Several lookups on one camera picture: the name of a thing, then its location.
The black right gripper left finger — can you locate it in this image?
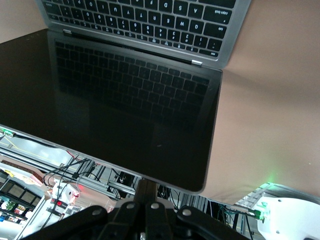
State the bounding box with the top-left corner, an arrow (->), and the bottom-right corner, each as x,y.
14,180 -> 148,240

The black cable bundle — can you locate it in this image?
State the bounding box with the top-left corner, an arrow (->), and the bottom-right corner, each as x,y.
42,154 -> 101,192

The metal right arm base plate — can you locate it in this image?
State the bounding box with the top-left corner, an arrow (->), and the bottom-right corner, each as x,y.
233,182 -> 320,209

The long aluminium frame rail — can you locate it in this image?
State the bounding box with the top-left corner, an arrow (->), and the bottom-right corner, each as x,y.
0,129 -> 141,200

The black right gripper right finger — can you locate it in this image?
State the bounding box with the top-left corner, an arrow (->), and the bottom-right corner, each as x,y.
146,180 -> 251,240

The white box with red light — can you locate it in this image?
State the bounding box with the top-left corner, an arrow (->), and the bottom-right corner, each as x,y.
48,178 -> 81,216

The grey aluminium laptop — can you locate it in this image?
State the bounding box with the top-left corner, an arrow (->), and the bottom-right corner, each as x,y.
0,0 -> 252,194

